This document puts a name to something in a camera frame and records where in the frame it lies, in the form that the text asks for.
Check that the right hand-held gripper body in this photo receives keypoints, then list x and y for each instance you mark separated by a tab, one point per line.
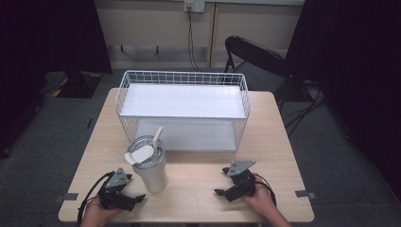
242	183

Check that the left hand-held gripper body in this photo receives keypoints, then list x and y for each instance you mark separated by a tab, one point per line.
116	181

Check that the white tumbler cup with lid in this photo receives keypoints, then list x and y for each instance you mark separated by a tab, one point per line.
153	176

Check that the beige straw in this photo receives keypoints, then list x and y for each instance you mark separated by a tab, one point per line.
157	137

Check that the person's right hand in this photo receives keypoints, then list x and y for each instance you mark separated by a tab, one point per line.
261	200

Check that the person's left hand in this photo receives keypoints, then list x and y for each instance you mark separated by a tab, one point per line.
96	212

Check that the grey tape strip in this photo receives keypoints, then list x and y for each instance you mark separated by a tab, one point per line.
66	197
305	194

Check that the black stand base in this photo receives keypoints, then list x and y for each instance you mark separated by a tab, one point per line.
77	85

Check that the black folding chair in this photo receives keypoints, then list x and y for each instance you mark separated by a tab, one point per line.
255	53

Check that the black curtain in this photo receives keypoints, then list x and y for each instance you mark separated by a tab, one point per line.
356	78
41	63

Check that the white wall socket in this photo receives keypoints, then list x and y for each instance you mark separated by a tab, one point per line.
194	5

